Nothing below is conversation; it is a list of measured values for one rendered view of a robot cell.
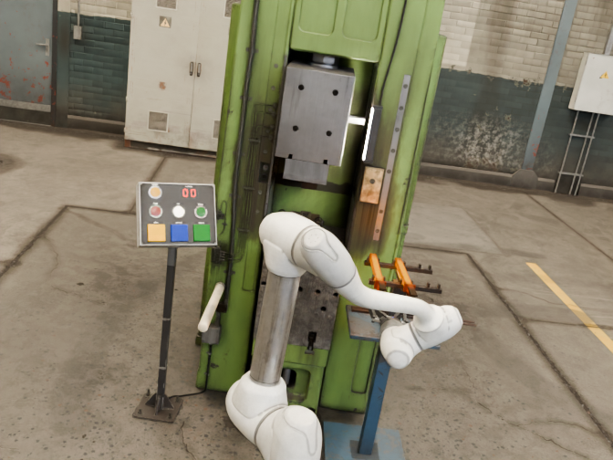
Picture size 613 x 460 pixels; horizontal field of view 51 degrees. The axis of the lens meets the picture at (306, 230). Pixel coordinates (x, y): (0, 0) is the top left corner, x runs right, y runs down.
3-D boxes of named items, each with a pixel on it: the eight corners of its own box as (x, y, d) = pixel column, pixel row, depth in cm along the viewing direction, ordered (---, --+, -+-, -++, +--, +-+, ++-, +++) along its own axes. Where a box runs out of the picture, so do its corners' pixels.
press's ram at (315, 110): (358, 169, 291) (375, 79, 278) (274, 156, 291) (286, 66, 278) (357, 150, 331) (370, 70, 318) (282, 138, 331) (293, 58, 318)
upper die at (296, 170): (326, 184, 295) (329, 164, 291) (282, 178, 295) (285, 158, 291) (327, 163, 334) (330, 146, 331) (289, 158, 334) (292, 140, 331)
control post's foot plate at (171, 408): (174, 424, 319) (176, 409, 316) (129, 417, 319) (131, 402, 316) (184, 399, 339) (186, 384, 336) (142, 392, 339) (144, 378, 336)
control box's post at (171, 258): (161, 411, 327) (179, 209, 292) (154, 410, 327) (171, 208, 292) (163, 406, 331) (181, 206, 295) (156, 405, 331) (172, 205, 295)
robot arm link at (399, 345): (387, 356, 230) (420, 339, 227) (392, 380, 215) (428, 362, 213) (373, 331, 227) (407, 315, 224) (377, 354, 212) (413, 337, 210)
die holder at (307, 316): (329, 350, 315) (344, 266, 301) (252, 338, 315) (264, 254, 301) (331, 300, 368) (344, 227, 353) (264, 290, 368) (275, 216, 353)
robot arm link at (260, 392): (250, 457, 203) (212, 419, 218) (290, 444, 214) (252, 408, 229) (295, 226, 180) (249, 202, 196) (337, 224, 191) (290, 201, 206)
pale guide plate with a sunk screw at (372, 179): (378, 203, 309) (384, 170, 303) (358, 201, 309) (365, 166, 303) (377, 203, 311) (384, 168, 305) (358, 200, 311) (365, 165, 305)
